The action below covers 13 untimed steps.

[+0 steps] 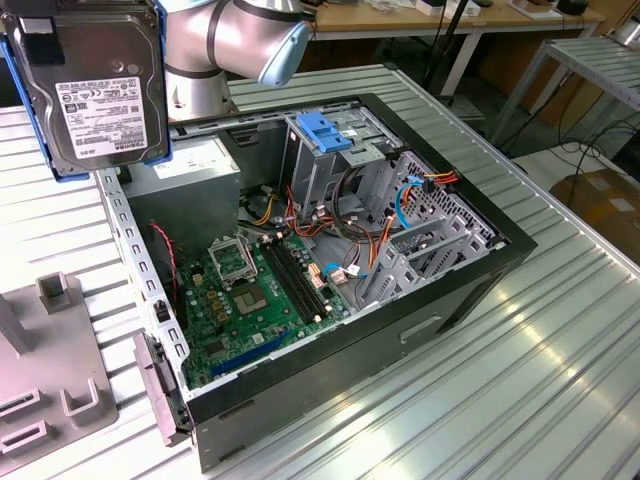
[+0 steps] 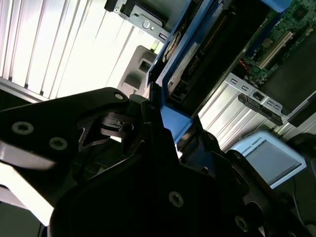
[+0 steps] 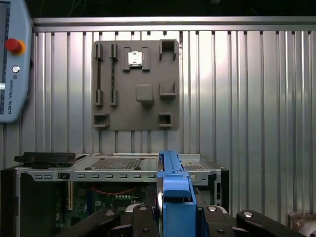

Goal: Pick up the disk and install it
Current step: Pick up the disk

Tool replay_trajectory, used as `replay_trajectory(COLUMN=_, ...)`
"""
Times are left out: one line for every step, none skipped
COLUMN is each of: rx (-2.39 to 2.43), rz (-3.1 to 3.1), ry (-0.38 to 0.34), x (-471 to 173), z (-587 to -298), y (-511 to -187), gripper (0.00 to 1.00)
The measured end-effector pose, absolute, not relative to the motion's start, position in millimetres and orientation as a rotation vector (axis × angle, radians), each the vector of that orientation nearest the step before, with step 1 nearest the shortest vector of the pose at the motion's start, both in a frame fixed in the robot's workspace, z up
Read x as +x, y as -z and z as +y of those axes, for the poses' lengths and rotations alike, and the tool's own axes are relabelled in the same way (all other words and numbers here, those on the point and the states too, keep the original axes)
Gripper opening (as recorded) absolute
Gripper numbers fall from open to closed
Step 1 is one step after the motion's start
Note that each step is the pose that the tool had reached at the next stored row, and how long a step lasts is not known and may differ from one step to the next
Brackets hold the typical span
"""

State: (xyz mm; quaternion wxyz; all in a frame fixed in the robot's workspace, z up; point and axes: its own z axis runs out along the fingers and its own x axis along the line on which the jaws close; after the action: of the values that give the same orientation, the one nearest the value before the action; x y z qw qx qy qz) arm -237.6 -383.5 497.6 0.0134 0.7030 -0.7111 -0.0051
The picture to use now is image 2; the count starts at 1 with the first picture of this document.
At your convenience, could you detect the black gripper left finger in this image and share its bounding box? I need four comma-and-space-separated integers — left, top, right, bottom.
0, 82, 180, 171

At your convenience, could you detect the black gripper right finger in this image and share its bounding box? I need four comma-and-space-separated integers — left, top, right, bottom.
177, 116, 306, 237

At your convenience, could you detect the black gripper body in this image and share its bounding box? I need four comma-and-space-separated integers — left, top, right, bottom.
48, 158, 264, 237

